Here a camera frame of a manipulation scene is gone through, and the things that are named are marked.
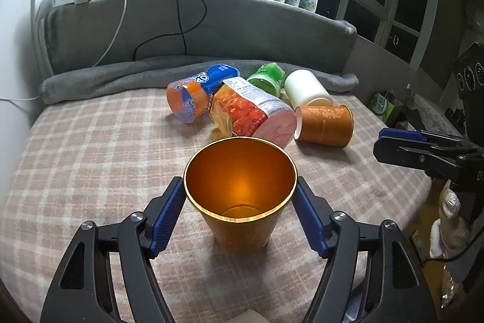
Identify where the gold metallic cup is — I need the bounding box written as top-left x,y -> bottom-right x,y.
184,137 -> 297,255

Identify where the white power cord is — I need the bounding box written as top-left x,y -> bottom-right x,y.
0,0 -> 70,103

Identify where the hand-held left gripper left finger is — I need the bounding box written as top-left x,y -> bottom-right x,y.
40,176 -> 187,323

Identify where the clear plastic bottle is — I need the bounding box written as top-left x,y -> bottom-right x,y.
439,187 -> 461,231

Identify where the white charging cable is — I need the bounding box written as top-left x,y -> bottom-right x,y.
91,0 -> 128,67

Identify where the grey fleece blanket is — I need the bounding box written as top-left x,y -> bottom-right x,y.
41,0 -> 359,105

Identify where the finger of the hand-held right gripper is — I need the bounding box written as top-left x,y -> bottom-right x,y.
373,137 -> 467,180
378,128 -> 473,150

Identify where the orange patterned paper cup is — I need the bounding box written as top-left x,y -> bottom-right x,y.
294,104 -> 355,149

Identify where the white cup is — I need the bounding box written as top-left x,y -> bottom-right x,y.
284,69 -> 333,108

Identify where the grey bed headboard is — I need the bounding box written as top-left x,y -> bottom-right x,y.
348,35 -> 456,108

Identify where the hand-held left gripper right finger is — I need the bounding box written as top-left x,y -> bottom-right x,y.
293,177 -> 441,323

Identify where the black cable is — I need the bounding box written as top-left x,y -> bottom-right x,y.
134,0 -> 207,61

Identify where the orange printed noodle cup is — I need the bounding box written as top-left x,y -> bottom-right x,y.
209,78 -> 298,147

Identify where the green carton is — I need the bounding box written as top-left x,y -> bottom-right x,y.
372,91 -> 396,121

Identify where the green plastic bottle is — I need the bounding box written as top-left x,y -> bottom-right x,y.
247,63 -> 286,97

